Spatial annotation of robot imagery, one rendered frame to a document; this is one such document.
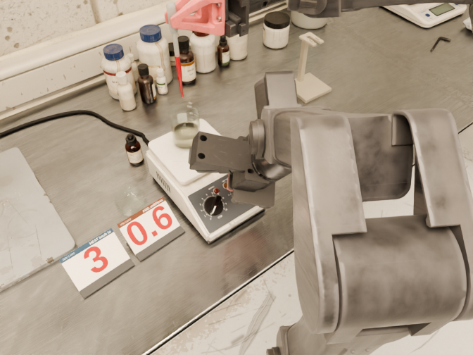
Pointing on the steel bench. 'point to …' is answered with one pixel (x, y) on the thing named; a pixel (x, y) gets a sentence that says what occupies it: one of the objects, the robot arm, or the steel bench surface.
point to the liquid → (179, 73)
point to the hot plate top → (160, 150)
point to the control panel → (198, 199)
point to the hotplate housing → (174, 190)
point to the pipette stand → (307, 88)
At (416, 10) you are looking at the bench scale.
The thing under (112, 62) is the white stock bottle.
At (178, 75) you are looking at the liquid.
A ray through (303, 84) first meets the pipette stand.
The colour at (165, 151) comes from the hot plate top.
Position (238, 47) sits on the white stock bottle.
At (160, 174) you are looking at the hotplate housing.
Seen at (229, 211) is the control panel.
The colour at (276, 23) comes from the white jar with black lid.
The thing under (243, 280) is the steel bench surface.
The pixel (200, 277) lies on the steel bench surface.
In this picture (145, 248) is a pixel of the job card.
